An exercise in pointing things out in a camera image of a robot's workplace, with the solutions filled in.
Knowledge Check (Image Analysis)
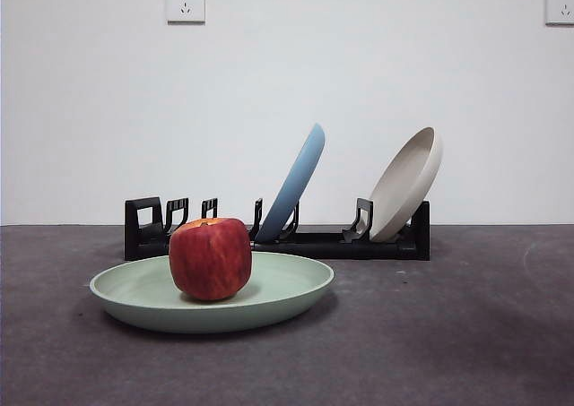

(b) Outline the black plate rack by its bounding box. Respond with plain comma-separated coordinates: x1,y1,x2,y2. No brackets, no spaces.
124,196,431,262

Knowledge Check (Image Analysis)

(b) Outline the green plate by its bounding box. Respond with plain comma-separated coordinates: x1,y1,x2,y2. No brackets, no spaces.
89,251,336,334

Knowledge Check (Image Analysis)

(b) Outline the red apple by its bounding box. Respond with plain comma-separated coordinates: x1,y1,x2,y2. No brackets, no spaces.
169,217,253,302

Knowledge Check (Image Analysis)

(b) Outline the white wall socket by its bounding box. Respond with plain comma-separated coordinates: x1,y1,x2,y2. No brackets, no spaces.
544,0,574,26
166,0,206,25

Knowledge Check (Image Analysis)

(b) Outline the beige plate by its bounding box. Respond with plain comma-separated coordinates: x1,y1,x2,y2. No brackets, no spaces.
368,125,444,242

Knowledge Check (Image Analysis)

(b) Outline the blue plate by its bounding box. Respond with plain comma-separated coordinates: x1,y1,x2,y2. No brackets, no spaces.
259,122,326,241

